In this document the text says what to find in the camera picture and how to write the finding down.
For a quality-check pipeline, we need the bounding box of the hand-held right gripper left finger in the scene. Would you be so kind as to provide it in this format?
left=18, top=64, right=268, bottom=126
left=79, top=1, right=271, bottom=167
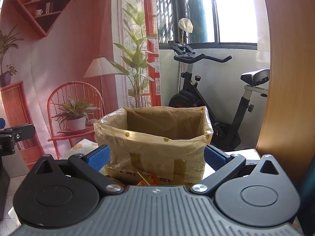
left=37, top=145, right=125, bottom=194

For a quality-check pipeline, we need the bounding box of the printed wall backdrop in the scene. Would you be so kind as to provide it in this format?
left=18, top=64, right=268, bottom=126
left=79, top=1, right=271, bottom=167
left=0, top=0, right=162, bottom=177

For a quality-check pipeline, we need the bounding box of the black exercise bike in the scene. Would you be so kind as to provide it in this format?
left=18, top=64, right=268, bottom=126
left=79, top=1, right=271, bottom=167
left=168, top=41, right=271, bottom=152

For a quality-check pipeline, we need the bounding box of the wooden panel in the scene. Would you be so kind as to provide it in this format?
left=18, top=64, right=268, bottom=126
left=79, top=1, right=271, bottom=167
left=255, top=0, right=315, bottom=158

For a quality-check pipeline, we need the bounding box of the white cloth cap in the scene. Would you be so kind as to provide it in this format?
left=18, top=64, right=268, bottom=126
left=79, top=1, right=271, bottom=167
left=178, top=18, right=193, bottom=33

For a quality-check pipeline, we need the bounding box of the dark framed window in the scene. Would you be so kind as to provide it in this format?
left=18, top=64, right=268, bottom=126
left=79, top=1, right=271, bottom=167
left=155, top=0, right=262, bottom=51

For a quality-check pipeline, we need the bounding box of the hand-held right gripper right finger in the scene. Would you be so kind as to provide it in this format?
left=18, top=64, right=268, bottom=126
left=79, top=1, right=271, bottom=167
left=189, top=145, right=283, bottom=194

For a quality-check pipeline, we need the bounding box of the orange snack packet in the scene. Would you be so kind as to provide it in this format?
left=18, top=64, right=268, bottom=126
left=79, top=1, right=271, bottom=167
left=136, top=173, right=165, bottom=186

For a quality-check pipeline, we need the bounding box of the metal stand pole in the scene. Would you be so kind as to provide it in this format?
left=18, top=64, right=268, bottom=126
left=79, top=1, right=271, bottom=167
left=177, top=28, right=185, bottom=96

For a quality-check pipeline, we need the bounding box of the cardboard box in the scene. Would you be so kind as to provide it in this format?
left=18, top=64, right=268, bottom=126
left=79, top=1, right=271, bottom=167
left=105, top=107, right=207, bottom=187

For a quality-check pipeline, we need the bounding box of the checkered floral tablecloth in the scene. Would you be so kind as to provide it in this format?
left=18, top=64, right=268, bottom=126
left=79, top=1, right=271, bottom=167
left=59, top=139, right=100, bottom=160

